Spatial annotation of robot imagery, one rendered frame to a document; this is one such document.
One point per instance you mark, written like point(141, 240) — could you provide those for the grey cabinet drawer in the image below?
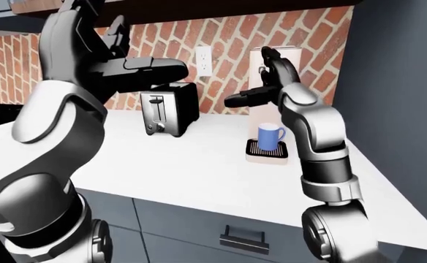
point(217, 233)

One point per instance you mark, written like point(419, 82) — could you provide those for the white coffee machine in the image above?
point(272, 109)

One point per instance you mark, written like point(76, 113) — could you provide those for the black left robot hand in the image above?
point(74, 52)

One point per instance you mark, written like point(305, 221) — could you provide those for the black silver toaster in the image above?
point(169, 109)

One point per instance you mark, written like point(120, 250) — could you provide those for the dark wooden wall cabinet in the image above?
point(199, 11)

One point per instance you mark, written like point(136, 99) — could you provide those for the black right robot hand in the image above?
point(279, 72)

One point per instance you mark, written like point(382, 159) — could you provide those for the blue ceramic mug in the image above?
point(270, 137)

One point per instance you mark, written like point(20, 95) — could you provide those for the white wall power outlet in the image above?
point(203, 60)

